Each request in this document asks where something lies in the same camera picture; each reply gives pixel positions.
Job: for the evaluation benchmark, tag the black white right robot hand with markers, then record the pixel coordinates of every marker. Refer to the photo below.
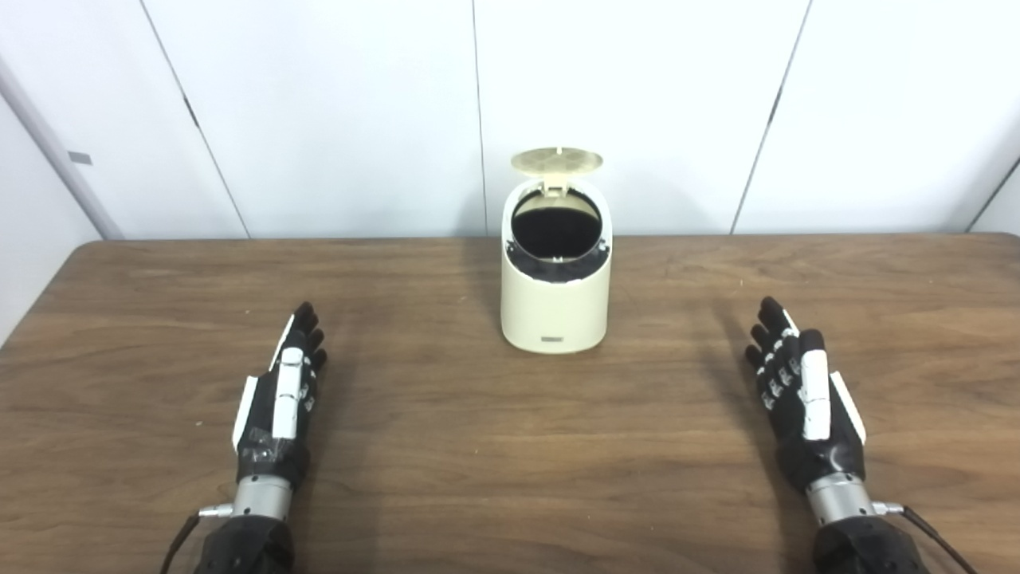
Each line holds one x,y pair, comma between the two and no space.
825,458

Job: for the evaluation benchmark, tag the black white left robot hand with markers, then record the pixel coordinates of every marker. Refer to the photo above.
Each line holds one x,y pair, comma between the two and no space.
271,458

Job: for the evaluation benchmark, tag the cream round bin lid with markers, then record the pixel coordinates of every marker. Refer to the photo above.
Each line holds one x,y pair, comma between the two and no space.
556,159

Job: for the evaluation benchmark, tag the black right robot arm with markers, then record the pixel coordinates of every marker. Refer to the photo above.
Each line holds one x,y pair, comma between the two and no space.
868,550

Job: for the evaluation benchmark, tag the cream-colored bin body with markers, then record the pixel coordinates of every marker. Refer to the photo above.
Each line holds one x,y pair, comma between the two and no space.
554,311

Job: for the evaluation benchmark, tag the small gray wall tag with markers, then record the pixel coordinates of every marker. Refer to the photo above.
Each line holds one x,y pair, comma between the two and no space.
80,158

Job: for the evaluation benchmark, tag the gray wall corner strip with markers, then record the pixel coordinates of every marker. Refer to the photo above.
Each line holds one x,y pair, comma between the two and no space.
64,159

